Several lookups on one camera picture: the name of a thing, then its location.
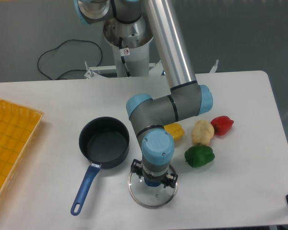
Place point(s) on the red bell pepper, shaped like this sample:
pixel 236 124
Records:
pixel 222 125

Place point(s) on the dark saucepan blue handle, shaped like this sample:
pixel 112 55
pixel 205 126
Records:
pixel 104 142

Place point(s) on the green bell pepper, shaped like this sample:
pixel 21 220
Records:
pixel 199 155

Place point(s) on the yellow plastic basket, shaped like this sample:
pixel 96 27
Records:
pixel 17 125

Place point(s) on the glass lid blue knob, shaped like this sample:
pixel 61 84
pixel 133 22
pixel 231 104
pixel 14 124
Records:
pixel 149 196

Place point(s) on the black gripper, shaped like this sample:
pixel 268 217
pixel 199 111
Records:
pixel 154 178

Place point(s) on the yellow bell pepper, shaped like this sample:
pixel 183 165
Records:
pixel 176 130

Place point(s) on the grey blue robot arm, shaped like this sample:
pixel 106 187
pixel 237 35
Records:
pixel 187 98

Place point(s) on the pale yellow potato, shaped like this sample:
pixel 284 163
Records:
pixel 202 133

